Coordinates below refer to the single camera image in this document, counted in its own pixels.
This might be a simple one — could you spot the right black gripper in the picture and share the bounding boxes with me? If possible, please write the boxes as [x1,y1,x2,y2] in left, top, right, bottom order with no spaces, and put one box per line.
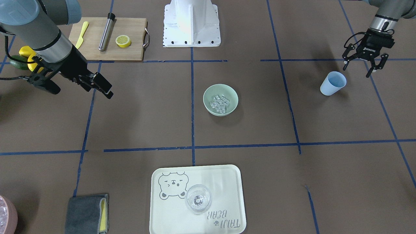
[27,49,113,99]

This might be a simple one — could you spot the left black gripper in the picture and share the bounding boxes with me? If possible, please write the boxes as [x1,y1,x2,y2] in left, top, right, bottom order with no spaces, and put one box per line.
[342,29,394,78]

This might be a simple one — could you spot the light blue plastic cup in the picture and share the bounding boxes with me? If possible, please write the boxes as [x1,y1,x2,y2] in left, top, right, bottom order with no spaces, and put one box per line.
[320,71,347,96]

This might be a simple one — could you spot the green ceramic bowl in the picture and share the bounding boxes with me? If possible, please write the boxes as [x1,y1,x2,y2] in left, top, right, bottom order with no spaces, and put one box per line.
[202,84,239,116]

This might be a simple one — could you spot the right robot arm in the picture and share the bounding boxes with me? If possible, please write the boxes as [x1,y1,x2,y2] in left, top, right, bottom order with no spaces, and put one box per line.
[0,0,113,99]

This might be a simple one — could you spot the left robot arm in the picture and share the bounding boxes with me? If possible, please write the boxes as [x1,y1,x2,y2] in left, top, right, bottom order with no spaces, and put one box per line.
[342,0,416,78]

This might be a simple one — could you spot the ice cubes in green bowl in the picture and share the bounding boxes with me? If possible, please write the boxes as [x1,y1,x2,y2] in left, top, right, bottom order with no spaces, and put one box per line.
[210,95,230,114]

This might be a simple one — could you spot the pink bowl with ice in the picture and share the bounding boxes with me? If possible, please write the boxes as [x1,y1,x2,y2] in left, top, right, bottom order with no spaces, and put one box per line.
[0,195,18,234]

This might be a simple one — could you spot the yellow plastic knife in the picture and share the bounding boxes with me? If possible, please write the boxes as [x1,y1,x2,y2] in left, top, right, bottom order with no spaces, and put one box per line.
[75,21,89,49]

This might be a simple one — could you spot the half lemon slice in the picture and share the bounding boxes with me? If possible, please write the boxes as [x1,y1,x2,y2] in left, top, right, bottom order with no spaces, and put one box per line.
[115,35,131,48]

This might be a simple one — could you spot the yellow lemon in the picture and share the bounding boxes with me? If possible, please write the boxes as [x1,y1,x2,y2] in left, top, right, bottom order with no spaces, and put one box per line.
[27,52,38,72]
[19,46,37,58]

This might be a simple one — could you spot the green lime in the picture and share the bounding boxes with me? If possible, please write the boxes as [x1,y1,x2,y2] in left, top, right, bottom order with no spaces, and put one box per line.
[9,55,29,71]

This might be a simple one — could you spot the wooden cutting board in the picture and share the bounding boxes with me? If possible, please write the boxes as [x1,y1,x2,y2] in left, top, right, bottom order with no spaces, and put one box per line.
[69,17,150,61]

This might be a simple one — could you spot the grey folded cloth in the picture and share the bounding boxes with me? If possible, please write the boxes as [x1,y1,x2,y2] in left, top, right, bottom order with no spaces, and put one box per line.
[64,193,109,234]

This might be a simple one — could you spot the clear wine glass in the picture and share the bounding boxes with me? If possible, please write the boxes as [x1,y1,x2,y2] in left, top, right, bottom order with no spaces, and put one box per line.
[186,185,212,215]

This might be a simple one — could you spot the white bear tray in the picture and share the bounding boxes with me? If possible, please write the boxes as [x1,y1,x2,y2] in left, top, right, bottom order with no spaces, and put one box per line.
[149,164,247,234]

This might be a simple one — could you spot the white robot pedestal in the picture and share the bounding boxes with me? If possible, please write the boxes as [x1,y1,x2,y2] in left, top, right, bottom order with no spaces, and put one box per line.
[162,0,221,47]

